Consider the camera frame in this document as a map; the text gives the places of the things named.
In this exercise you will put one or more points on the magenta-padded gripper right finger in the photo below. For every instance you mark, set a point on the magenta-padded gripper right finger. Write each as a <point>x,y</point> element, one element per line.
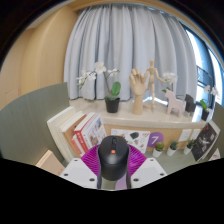
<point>141,166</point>

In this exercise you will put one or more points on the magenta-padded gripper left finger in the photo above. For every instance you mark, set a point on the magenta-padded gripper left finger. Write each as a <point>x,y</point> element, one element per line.
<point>85,165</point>

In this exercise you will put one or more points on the black computer mouse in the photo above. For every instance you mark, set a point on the black computer mouse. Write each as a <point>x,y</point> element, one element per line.
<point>113,160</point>

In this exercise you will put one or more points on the thin red and white book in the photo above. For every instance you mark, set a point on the thin red and white book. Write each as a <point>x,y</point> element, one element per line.
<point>76,145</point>

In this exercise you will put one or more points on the white sticker sheet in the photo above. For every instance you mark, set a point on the white sticker sheet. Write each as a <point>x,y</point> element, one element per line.
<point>138,140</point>

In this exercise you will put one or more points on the round purple number sticker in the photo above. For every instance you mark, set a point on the round purple number sticker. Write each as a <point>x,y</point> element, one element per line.
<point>155,139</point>

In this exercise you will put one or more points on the large beige book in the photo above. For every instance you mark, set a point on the large beige book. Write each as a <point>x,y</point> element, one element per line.
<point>50,161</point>

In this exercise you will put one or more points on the white book with photo cover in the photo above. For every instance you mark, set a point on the white book with photo cover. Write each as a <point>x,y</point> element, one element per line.
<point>96,130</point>

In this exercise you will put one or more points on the brown paper-covered book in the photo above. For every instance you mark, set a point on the brown paper-covered book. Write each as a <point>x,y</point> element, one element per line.
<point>69,131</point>

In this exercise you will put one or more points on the thick white book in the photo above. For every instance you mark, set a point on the thick white book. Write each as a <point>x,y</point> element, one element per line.
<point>58,130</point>

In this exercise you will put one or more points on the white orchid in black pot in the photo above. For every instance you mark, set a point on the white orchid in black pot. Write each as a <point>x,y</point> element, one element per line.
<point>112,105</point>

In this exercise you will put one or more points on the black cover book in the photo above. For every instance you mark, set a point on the black cover book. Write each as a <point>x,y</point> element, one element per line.
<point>205,141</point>

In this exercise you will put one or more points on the grey-green desk partition panel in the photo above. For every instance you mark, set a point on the grey-green desk partition panel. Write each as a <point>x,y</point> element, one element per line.
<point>30,123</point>

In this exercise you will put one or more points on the pink wooden horse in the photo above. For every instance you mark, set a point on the pink wooden horse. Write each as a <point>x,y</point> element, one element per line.
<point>175,103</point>

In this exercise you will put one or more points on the colourful printed card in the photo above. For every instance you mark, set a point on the colourful printed card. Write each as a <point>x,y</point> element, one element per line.
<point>215,155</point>

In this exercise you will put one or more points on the black wooden horse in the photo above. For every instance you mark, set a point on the black wooden horse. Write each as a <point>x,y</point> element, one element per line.
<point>190,103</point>

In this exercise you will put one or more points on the small orchid in dark pot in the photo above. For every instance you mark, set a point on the small orchid in dark pot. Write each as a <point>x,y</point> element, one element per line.
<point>205,113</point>

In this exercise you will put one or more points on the wooden artist mannequin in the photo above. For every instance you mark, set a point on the wooden artist mannequin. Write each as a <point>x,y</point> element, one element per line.
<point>152,78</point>

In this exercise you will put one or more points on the white orchid behind horse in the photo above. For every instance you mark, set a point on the white orchid behind horse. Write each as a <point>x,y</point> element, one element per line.
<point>170,77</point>

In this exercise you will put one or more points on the light grey curtain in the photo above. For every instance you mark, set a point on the light grey curtain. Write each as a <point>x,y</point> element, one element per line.
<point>133,40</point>

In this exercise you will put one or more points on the white wall socket plate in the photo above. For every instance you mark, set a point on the white wall socket plate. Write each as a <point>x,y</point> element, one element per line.
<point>185,135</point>
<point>195,134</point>

